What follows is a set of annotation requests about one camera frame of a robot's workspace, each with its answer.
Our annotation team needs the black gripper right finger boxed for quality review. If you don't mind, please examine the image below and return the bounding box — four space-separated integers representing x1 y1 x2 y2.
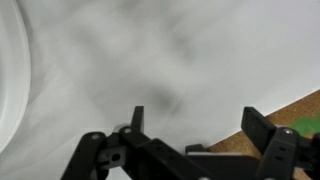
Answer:
240 106 302 180

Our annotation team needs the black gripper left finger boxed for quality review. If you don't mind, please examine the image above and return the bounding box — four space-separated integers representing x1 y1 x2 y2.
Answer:
61 105 214 180

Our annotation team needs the white dish rack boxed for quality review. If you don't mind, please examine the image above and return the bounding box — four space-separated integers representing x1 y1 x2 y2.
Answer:
0 0 32 154

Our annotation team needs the white cloth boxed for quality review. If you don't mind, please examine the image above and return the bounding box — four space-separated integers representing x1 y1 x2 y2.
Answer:
0 0 320 180

